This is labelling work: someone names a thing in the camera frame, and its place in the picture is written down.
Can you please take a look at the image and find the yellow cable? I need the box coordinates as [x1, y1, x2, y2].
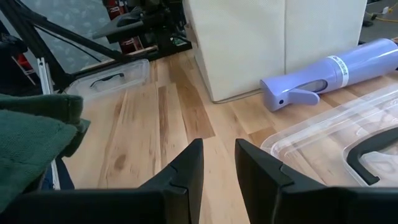
[366, 4, 398, 24]

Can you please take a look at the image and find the beige fabric storage box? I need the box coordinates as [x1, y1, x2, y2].
[182, 0, 368, 103]

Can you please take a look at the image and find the aluminium bracket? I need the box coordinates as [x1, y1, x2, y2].
[36, 57, 54, 96]

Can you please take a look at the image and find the dark green garment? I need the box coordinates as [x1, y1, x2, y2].
[0, 93, 91, 213]

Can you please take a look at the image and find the clear lid with black handle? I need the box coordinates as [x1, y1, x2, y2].
[260, 83, 398, 188]
[65, 58, 150, 101]

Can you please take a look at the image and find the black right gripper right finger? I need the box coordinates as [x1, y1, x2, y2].
[234, 138, 398, 224]

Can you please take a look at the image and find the purple spray bottle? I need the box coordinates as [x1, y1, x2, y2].
[259, 37, 398, 112]

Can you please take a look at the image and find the dark blue plastic bin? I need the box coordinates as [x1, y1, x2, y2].
[40, 155, 76, 191]

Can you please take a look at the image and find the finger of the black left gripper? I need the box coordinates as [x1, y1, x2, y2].
[91, 7, 147, 41]

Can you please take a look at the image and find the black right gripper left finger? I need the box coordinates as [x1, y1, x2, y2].
[0, 138, 205, 224]

